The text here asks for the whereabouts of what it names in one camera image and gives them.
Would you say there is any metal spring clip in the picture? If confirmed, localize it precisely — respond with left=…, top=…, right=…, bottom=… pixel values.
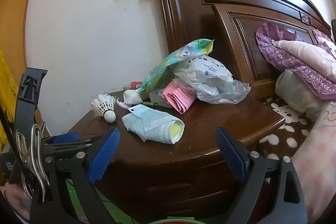
left=15, top=124, right=51, bottom=201

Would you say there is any light blue face mask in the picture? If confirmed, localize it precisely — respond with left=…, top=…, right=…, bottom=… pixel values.
left=122, top=105, right=185, bottom=145

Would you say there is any teal printed wipes packet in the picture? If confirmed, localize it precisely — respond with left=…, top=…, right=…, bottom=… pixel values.
left=139, top=39, right=214, bottom=93

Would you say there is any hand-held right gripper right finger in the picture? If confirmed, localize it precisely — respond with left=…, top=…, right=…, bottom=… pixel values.
left=215, top=127, right=307, bottom=224

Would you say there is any white printed plastic bag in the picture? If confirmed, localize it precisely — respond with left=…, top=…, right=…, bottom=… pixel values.
left=173, top=57, right=234, bottom=90

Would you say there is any crumpled white tissue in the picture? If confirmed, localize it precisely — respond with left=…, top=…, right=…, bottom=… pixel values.
left=123, top=89, right=143, bottom=104

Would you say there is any brown wooden headboard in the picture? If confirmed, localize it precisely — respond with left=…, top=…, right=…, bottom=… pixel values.
left=146, top=0, right=332, bottom=101

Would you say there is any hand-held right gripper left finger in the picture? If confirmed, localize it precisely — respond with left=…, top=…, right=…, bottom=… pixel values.
left=30, top=126, right=121, bottom=224

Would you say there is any black cable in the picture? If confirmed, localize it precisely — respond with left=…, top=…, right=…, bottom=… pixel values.
left=0, top=102, right=29, bottom=188

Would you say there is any yellow cloth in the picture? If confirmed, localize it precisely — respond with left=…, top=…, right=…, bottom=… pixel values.
left=0, top=40, right=17, bottom=153

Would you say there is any pink patterned quilt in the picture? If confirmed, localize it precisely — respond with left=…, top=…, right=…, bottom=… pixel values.
left=291, top=101, right=336, bottom=224

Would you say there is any brown wooden nightstand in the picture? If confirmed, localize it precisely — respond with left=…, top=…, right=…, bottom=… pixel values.
left=70, top=90, right=286, bottom=216

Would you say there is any white feather shuttlecock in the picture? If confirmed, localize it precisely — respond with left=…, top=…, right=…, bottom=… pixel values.
left=91, top=93, right=117, bottom=123

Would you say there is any clear plastic bag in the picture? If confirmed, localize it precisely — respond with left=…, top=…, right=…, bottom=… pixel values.
left=172, top=78, right=251, bottom=104

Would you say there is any wooden door frame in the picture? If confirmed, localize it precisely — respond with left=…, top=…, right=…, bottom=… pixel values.
left=0, top=0, right=50, bottom=135

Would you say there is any purple lace pillow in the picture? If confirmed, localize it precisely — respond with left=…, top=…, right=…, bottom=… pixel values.
left=256, top=21, right=336, bottom=101
left=311, top=28, right=336, bottom=56

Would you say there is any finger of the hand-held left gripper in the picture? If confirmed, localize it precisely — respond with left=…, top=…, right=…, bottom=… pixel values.
left=42, top=132, right=105, bottom=156

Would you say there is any red bin with green rim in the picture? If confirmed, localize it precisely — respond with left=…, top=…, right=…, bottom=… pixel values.
left=150, top=216, right=200, bottom=224

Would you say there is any folded pink paper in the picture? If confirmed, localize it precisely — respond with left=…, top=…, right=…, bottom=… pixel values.
left=162, top=82, right=197, bottom=114

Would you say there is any brown white dotted blanket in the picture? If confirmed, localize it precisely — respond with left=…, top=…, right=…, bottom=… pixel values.
left=256, top=97, right=319, bottom=161

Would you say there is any grey pillow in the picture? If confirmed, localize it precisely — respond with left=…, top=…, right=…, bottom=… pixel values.
left=274, top=69, right=331, bottom=122

